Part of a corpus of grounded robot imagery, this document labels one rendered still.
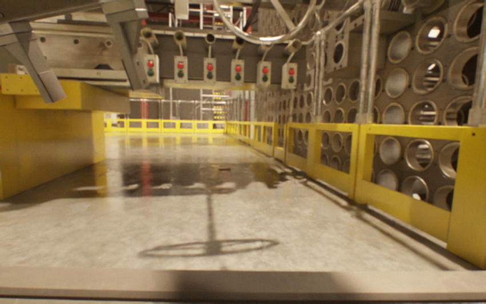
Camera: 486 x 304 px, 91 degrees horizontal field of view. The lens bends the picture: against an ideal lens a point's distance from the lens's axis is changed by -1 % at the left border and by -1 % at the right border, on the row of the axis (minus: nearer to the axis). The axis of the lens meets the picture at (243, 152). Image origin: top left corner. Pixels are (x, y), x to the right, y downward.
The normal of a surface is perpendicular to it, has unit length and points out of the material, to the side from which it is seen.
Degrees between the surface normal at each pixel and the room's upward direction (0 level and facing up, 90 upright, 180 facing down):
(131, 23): 113
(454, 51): 90
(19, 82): 90
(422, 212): 90
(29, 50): 83
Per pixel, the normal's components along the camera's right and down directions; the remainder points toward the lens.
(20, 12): -0.07, 0.51
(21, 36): 0.99, -0.09
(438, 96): -0.99, 0.00
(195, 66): 0.16, 0.12
